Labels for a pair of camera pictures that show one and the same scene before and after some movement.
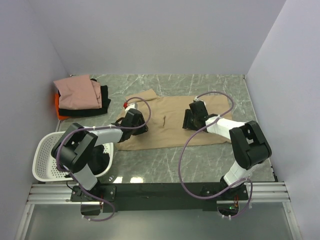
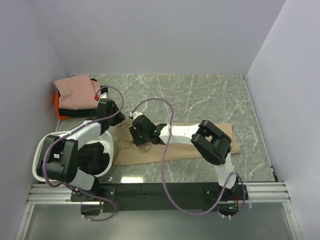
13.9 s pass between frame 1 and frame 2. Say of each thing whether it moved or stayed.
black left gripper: moved
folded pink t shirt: stayed
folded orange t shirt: stayed
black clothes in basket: stayed
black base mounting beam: stayed
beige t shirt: moved
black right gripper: moved
